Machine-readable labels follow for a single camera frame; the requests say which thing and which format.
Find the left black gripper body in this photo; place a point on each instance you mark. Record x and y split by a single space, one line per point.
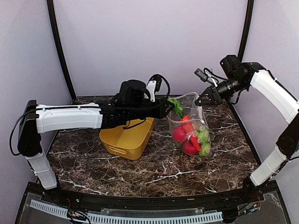
138 111

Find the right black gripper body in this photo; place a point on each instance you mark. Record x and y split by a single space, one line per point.
219 96

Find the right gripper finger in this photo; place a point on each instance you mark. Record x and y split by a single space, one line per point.
204 96
206 103

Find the orange toy carrot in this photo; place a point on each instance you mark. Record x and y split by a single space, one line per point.
191 135

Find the green toy apple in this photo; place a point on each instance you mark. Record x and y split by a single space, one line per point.
203 136

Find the clear dotted zip bag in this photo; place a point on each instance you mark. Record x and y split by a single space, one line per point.
184 106

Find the yellow plastic basket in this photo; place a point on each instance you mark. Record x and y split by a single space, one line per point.
128 141

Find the red toy apple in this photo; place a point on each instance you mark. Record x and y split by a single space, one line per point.
179 134

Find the green toy pear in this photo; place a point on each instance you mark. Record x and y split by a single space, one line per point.
205 149

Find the red toy tomato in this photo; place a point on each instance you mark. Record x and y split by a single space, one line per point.
189 149

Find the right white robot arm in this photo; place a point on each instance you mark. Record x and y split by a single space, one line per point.
242 77

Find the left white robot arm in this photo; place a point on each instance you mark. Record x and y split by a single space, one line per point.
38 119

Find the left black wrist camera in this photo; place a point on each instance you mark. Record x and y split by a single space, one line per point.
135 91

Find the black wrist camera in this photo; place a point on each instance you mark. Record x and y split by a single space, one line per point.
229 64
135 91

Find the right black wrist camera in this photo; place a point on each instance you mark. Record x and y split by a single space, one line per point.
229 64

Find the black front rail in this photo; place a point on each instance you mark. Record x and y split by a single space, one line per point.
222 201

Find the white slotted cable duct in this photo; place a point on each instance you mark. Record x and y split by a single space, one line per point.
114 216

